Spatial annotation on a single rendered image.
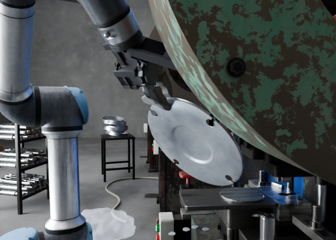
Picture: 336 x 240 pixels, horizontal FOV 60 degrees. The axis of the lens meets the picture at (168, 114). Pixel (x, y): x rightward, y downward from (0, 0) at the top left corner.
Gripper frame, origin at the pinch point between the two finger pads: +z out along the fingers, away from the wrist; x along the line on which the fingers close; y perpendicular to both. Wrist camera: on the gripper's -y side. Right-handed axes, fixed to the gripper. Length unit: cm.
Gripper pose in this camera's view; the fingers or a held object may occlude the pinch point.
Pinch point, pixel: (170, 104)
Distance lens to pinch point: 70.4
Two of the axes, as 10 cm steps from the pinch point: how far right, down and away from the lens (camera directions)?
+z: 3.9, 6.7, 6.4
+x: -3.9, 7.4, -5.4
